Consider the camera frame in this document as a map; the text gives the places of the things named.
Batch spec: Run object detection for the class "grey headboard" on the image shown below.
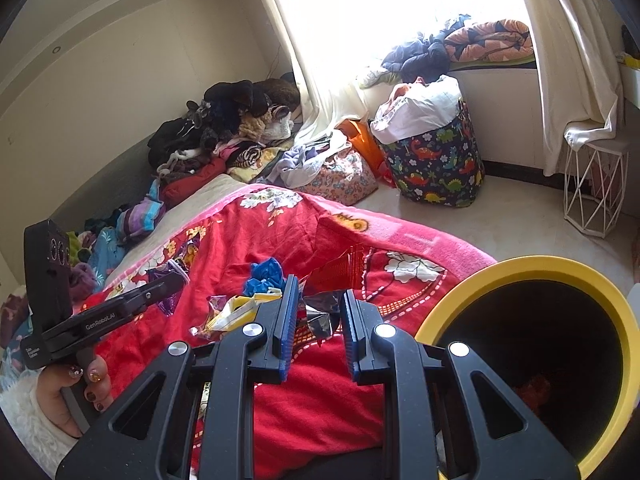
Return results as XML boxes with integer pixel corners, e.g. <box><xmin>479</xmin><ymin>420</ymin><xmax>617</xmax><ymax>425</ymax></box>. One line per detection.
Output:
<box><xmin>50</xmin><ymin>130</ymin><xmax>161</xmax><ymax>241</ymax></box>

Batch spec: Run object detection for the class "orange bag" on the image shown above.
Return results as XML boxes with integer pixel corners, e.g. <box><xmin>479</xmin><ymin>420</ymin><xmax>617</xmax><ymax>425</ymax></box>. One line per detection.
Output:
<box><xmin>336</xmin><ymin>119</ymin><xmax>396</xmax><ymax>186</ymax></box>

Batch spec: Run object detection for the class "white cloth bundle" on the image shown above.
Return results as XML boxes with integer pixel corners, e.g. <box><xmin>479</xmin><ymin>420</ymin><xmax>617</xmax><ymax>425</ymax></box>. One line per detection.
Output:
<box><xmin>369</xmin><ymin>75</ymin><xmax>463</xmax><ymax>145</ymax></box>

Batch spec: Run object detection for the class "dark blue jacket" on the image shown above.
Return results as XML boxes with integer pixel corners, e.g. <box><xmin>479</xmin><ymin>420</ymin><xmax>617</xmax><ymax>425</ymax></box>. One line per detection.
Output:
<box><xmin>382</xmin><ymin>15</ymin><xmax>471</xmax><ymax>83</ymax></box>

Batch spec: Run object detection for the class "pale lavender cloth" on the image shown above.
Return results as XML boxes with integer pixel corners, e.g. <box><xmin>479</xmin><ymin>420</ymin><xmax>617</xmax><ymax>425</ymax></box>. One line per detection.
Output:
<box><xmin>275</xmin><ymin>132</ymin><xmax>351</xmax><ymax>186</ymax></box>

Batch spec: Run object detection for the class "person's left forearm white sleeve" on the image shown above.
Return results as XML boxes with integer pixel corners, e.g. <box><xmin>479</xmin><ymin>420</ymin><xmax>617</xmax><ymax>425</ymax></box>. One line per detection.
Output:
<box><xmin>0</xmin><ymin>380</ymin><xmax>76</xmax><ymax>478</ymax></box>

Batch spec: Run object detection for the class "blue plastic bag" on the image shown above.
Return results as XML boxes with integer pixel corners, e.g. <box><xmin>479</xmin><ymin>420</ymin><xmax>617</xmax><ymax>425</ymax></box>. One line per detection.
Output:
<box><xmin>243</xmin><ymin>257</ymin><xmax>288</xmax><ymax>297</ymax></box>

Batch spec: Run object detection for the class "white green cloth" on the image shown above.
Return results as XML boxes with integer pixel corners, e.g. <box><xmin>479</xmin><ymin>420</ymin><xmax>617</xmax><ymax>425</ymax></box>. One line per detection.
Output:
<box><xmin>357</xmin><ymin>62</ymin><xmax>401</xmax><ymax>90</ymax></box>

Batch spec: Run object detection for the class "green sill mat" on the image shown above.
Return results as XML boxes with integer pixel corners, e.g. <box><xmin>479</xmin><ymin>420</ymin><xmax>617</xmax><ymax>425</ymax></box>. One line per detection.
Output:
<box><xmin>450</xmin><ymin>57</ymin><xmax>536</xmax><ymax>69</ymax></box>

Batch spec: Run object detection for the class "red floral blanket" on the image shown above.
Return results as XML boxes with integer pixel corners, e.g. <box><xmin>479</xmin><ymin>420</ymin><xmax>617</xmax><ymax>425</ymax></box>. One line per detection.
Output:
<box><xmin>75</xmin><ymin>184</ymin><xmax>498</xmax><ymax>480</ymax></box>

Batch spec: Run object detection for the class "yellow trash bin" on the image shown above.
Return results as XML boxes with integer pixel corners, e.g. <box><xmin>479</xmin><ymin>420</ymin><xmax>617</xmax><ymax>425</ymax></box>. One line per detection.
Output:
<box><xmin>415</xmin><ymin>255</ymin><xmax>640</xmax><ymax>480</ymax></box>

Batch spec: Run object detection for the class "silver foil wrapper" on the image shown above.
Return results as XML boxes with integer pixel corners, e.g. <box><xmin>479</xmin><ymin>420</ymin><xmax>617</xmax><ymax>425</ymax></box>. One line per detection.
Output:
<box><xmin>300</xmin><ymin>287</ymin><xmax>346</xmax><ymax>338</ymax></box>

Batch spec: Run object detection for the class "person's left hand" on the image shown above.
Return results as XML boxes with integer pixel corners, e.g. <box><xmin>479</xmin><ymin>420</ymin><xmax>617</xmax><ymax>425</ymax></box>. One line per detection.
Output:
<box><xmin>36</xmin><ymin>355</ymin><xmax>117</xmax><ymax>438</ymax></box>

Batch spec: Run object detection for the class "blue floral cloth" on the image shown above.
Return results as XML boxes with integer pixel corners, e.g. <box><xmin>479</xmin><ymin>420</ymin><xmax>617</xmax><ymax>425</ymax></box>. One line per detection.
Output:
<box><xmin>87</xmin><ymin>227</ymin><xmax>126</xmax><ymax>281</ymax></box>

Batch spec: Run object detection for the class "beige bed sheet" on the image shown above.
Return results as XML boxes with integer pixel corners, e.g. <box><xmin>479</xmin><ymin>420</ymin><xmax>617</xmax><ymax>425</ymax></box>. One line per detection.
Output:
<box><xmin>105</xmin><ymin>175</ymin><xmax>246</xmax><ymax>286</ymax></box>

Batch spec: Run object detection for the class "orange patterned quilt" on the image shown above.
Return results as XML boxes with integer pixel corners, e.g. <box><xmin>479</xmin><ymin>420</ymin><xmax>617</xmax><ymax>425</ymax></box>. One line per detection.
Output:
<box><xmin>444</xmin><ymin>20</ymin><xmax>533</xmax><ymax>63</ymax></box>

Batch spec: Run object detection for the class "red cloth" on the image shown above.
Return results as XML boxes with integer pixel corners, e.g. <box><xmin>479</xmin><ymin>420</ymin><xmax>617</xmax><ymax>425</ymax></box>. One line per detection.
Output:
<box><xmin>160</xmin><ymin>157</ymin><xmax>228</xmax><ymax>208</ymax></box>

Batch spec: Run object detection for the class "purple striped cloth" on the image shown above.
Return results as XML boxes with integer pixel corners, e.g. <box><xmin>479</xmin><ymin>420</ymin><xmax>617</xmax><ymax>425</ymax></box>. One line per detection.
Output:
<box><xmin>117</xmin><ymin>195</ymin><xmax>166</xmax><ymax>243</ymax></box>

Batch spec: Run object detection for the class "floral fabric bag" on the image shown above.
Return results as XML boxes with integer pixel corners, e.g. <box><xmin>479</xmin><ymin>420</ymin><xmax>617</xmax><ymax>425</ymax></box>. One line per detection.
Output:
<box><xmin>312</xmin><ymin>152</ymin><xmax>379</xmax><ymax>207</ymax></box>

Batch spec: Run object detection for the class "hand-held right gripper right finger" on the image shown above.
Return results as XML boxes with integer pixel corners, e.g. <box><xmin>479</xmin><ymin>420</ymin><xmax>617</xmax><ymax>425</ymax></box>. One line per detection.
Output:
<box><xmin>340</xmin><ymin>290</ymin><xmax>581</xmax><ymax>480</ymax></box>

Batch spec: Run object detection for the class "dinosaur print laundry basket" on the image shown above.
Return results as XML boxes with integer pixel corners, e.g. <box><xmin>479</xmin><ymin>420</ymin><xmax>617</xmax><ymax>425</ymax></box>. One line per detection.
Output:
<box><xmin>372</xmin><ymin>102</ymin><xmax>486</xmax><ymax>208</ymax></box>

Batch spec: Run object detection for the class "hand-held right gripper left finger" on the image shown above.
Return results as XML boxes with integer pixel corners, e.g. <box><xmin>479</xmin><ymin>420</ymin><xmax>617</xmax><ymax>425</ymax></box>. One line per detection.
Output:
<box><xmin>55</xmin><ymin>274</ymin><xmax>301</xmax><ymax>480</ymax></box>

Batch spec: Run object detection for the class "yellow snack wrapper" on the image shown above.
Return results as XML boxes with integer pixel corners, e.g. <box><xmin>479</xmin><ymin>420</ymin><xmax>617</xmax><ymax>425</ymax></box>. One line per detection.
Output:
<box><xmin>190</xmin><ymin>295</ymin><xmax>281</xmax><ymax>338</ymax></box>

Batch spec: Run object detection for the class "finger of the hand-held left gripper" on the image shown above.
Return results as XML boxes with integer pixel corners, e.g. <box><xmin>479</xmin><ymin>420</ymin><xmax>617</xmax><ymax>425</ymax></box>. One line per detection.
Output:
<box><xmin>111</xmin><ymin>272</ymin><xmax>187</xmax><ymax>320</ymax></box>

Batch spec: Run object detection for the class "pile of dark clothes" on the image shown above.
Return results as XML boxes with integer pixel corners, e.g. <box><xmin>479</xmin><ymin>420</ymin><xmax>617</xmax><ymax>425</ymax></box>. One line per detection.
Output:
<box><xmin>147</xmin><ymin>77</ymin><xmax>301</xmax><ymax>181</ymax></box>

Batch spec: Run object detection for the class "cream curtain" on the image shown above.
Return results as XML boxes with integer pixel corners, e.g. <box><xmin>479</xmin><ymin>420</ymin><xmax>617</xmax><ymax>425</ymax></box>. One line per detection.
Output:
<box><xmin>507</xmin><ymin>0</ymin><xmax>623</xmax><ymax>176</ymax></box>
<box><xmin>245</xmin><ymin>0</ymin><xmax>368</xmax><ymax>146</ymax></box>

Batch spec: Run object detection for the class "white wire stool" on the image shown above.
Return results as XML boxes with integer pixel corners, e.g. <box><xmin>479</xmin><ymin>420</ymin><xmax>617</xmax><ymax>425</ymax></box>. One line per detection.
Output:
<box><xmin>564</xmin><ymin>137</ymin><xmax>630</xmax><ymax>238</ymax></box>

